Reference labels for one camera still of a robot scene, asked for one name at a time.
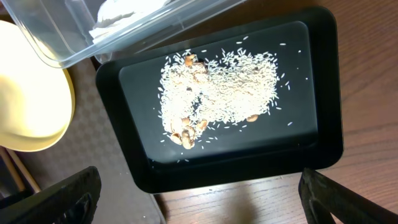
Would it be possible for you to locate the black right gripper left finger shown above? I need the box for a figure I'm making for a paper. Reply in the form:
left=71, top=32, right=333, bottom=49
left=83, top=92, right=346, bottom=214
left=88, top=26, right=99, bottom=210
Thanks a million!
left=1, top=166, right=101, bottom=223

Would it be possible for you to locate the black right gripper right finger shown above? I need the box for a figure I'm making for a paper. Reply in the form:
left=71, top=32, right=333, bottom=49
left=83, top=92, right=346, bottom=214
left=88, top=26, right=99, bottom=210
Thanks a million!
left=298, top=168, right=397, bottom=223

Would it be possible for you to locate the wooden chopstick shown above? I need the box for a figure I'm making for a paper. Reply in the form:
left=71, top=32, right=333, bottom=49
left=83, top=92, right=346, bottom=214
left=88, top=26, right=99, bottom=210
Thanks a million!
left=7, top=149, right=41, bottom=193
left=1, top=147, right=25, bottom=192

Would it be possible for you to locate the yellow plate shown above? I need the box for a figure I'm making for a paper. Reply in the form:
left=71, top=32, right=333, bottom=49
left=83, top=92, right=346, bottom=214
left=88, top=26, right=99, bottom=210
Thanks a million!
left=1, top=21, right=75, bottom=152

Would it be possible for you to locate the leftover rice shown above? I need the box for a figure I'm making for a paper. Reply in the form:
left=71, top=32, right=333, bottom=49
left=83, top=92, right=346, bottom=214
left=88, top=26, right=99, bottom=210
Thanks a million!
left=154, top=35, right=308, bottom=163

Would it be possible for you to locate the black waste tray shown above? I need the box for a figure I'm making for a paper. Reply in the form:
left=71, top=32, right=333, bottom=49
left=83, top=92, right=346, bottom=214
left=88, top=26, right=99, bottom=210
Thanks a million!
left=96, top=6, right=343, bottom=194

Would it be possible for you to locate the brown plastic tray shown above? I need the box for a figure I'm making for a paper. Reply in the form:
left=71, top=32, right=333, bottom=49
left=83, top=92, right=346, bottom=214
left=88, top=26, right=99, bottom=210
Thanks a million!
left=16, top=59, right=165, bottom=223

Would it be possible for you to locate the clear plastic bin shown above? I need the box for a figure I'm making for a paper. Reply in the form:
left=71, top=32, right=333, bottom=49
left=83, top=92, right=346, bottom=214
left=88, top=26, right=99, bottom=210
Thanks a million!
left=1, top=0, right=244, bottom=68

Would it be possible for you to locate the white crumpled napkin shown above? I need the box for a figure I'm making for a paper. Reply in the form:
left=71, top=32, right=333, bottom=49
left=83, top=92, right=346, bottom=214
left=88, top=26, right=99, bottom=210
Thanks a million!
left=89, top=0, right=171, bottom=44

